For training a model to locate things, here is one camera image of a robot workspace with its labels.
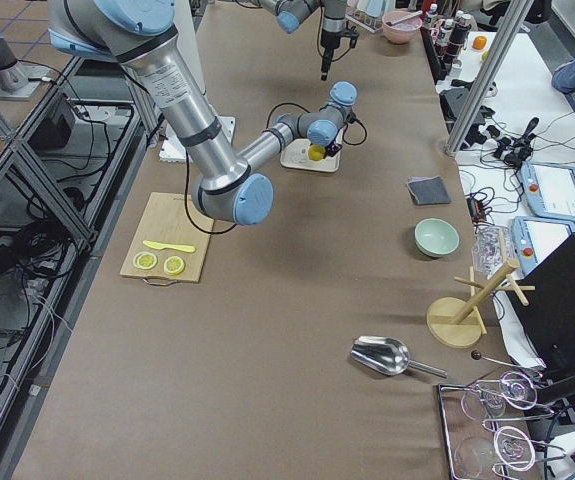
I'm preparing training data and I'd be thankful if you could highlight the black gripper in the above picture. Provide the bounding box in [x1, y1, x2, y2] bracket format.
[319, 19, 359, 81]
[325, 113, 357, 157]

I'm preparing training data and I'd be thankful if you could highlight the yellow lemon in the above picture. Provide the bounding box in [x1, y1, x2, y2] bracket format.
[307, 144, 326, 162]

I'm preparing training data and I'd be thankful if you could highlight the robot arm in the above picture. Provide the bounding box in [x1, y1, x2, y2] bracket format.
[48, 1, 357, 225]
[252, 0, 359, 81]

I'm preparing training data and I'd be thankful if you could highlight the white rabbit tray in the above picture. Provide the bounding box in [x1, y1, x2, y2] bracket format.
[280, 139, 341, 173]

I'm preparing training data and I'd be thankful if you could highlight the black tray with glasses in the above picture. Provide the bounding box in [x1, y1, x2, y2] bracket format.
[437, 371, 567, 479]

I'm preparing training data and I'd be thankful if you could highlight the pink bowl with ice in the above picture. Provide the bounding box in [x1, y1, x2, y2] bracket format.
[382, 11, 423, 45]

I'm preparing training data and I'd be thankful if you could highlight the folded grey cloth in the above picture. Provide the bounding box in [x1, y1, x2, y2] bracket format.
[406, 176, 451, 206]

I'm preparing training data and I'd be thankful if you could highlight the mint green bowl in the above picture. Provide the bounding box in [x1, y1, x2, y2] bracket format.
[414, 218, 460, 258]

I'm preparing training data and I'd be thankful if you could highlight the wooden cutting board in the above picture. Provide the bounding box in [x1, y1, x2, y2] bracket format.
[120, 192, 214, 285]

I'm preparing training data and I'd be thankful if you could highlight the lemon slice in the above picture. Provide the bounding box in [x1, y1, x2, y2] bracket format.
[163, 255, 186, 276]
[132, 251, 158, 270]

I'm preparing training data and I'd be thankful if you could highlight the yellow plastic knife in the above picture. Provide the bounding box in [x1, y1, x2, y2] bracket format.
[142, 240, 197, 253]

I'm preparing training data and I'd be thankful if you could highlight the wooden mug tree stand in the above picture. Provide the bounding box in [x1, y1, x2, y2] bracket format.
[426, 227, 536, 348]

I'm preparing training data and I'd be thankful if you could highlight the metal scoop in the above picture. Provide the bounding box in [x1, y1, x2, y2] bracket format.
[350, 335, 448, 379]

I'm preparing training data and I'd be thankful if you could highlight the teach pendant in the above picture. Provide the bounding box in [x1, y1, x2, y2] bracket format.
[511, 216, 575, 276]
[520, 161, 575, 224]

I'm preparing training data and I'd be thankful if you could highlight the black monitor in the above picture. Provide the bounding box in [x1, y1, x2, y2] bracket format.
[513, 233, 575, 376]

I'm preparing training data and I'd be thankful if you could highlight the aluminium frame post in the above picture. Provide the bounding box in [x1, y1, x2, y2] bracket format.
[444, 0, 533, 157]

